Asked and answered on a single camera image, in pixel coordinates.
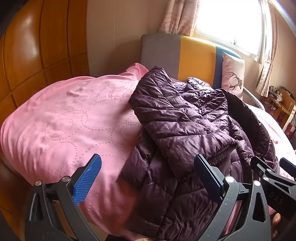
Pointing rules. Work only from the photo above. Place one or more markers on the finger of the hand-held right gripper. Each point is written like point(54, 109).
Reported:
point(260, 165)
point(288, 165)

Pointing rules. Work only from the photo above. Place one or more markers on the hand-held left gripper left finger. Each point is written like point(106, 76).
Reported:
point(87, 179)

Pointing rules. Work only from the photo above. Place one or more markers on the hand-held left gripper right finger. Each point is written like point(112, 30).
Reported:
point(208, 179)

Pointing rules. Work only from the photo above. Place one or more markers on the purple quilted puffer jacket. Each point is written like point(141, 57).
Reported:
point(185, 120)

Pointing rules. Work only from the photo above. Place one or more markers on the pale pink bed sheet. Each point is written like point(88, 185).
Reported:
point(279, 134)

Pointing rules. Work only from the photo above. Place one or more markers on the cluttered wooden desk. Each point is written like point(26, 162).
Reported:
point(281, 104)

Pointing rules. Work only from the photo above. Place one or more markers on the pink dotted-circle bedspread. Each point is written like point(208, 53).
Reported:
point(57, 120)

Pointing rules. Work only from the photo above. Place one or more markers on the pink patterned curtain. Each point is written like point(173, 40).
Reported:
point(178, 16)
point(264, 76)

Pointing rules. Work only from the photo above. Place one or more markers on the white deer-print pillow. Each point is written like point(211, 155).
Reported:
point(232, 69)

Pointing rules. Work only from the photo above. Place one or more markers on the grey yellow blue headboard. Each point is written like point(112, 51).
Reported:
point(196, 58)

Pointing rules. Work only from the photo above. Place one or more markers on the orange wooden wardrobe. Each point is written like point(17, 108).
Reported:
point(34, 46)

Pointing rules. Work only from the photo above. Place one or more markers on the bright window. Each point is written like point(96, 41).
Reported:
point(229, 23)

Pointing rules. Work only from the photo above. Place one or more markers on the grey bed rail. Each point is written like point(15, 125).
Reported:
point(254, 98)

